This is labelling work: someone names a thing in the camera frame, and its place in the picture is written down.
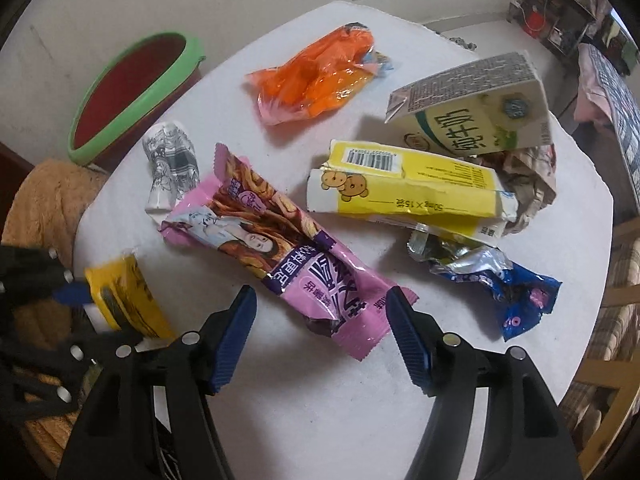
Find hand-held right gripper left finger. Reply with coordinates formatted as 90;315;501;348
57;285;258;480

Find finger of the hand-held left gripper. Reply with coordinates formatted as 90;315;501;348
0;245;93;307
0;306;118;428

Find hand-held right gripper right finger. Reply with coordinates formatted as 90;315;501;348
385;287;581;480

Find yellow snack packet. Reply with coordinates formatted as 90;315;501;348
84;254;176;341

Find pink snack wrapper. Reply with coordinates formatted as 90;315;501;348
159;142;418;361

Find blue foil wrapper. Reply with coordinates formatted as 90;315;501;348
407;230;562;342

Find yellow cardboard box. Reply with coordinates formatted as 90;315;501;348
306;139;521;248

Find black and white wrapper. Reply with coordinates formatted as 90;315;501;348
141;120;201;213

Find printed paper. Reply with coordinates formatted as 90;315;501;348
470;142;558;236

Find red basin with green rim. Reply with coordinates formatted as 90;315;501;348
67;32;207;171

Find cream milk carton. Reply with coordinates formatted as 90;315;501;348
385;51;553;153

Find orange plastic wrapper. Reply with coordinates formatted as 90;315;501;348
245;22;393;126

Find wooden stool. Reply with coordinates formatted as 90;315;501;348
20;400;91;466

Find tan fuzzy cushion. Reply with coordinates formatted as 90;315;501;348
2;159;108;351

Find checked brown cushion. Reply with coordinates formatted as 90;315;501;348
560;240;640;451

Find wooden chair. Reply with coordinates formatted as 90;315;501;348
565;220;640;480

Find bed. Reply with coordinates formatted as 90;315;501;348
575;42;640;201

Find blue plaid blanket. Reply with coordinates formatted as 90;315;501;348
587;45;640;191

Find red bucket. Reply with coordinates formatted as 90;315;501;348
522;5;546;36

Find clothes on bed end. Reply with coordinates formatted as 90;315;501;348
597;10;638;76

